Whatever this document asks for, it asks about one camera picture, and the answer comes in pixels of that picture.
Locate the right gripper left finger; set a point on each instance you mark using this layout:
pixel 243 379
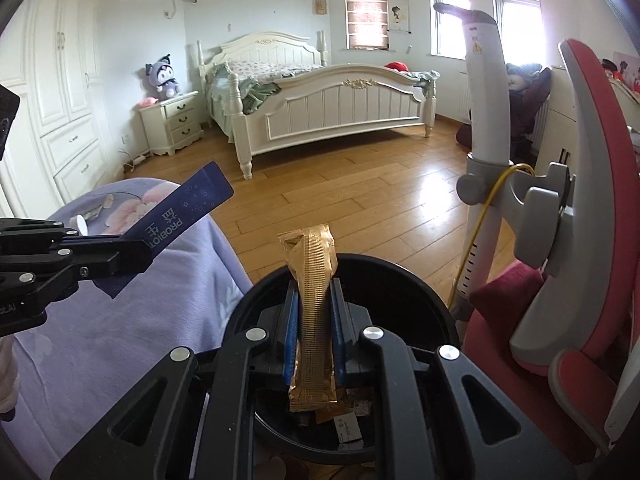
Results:
pixel 290 317

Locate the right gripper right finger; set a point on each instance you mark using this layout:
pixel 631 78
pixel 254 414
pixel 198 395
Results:
pixel 338 337

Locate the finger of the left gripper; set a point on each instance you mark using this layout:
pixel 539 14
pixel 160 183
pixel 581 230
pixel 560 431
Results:
pixel 106 256

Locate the gold snack wrapper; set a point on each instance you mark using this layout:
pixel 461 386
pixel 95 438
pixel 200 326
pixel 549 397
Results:
pixel 311 258

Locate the blue sachet wrapper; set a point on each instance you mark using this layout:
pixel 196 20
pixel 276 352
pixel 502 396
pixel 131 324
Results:
pixel 193 262

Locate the black trash bin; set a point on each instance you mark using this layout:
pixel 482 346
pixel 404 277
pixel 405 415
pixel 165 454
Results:
pixel 376 292

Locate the white gloved left hand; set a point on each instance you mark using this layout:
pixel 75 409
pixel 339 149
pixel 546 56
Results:
pixel 9 377

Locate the purple floral table cloth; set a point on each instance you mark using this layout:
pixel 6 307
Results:
pixel 88 354

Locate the white power strip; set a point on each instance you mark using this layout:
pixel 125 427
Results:
pixel 132 164

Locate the white nightstand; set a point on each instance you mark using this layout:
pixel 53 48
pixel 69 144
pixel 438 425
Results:
pixel 172 125

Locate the pink plush on nightstand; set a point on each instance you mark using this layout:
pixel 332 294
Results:
pixel 147 102

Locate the grey plush toy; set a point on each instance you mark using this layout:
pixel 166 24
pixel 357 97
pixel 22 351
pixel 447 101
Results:
pixel 161 77

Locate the white wardrobe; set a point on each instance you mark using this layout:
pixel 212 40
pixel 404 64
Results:
pixel 60 145

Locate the green blanket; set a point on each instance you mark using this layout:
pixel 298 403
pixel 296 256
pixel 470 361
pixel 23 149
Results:
pixel 254 95

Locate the white wooden bed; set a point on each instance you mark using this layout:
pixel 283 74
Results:
pixel 318 101

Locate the red plush on bed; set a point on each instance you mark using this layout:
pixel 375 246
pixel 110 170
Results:
pixel 398 66

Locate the white dresser cabinet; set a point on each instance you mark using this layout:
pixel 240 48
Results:
pixel 559 137

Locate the dark clothes pile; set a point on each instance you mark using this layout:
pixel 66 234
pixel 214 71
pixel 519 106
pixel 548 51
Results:
pixel 529 88

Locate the wall picture scroll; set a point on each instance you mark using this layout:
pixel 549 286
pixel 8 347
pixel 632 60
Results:
pixel 398 16

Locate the pink photo frame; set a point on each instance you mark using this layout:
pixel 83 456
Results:
pixel 628 70

